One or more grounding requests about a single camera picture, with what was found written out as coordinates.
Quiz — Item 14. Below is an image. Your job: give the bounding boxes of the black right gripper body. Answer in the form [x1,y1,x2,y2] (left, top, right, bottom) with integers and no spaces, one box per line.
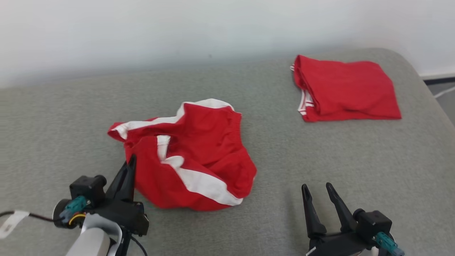
[306,229,377,256]

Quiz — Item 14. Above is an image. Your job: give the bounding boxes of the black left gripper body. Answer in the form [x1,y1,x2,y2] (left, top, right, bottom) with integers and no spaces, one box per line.
[91,198,150,237]

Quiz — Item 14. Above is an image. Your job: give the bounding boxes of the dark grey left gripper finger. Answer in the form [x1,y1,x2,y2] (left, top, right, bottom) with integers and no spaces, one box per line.
[123,154,137,203]
[106,162,128,203]

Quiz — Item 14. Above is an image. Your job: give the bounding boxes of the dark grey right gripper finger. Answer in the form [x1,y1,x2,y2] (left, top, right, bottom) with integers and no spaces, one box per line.
[326,182,358,233]
[301,184,327,239]

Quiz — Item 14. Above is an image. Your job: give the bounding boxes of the red shorts with white stripe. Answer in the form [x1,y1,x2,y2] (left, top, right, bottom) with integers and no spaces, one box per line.
[108,98,257,211]

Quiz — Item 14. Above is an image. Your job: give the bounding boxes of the red basketball jersey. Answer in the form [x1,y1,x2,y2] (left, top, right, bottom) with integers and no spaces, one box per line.
[290,54,402,122]

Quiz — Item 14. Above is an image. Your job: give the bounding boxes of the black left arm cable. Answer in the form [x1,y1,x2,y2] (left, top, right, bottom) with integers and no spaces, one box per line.
[123,233,148,256]

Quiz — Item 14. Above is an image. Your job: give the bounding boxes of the teal left camera connector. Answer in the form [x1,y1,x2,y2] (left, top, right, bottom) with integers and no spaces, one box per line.
[59,196,87,219]

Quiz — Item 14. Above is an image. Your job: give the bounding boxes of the teal camera connector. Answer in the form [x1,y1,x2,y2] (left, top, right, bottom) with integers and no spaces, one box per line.
[375,232,405,256]
[59,196,87,219]

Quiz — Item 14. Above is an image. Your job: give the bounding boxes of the teal right camera connector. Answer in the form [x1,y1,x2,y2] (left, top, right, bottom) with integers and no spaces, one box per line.
[375,232,405,256]

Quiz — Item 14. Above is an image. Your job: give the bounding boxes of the black left camera cable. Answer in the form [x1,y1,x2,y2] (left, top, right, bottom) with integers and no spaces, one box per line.
[0,210,59,239]

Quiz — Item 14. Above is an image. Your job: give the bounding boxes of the white floor cable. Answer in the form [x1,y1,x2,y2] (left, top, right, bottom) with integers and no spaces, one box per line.
[434,86,455,99]

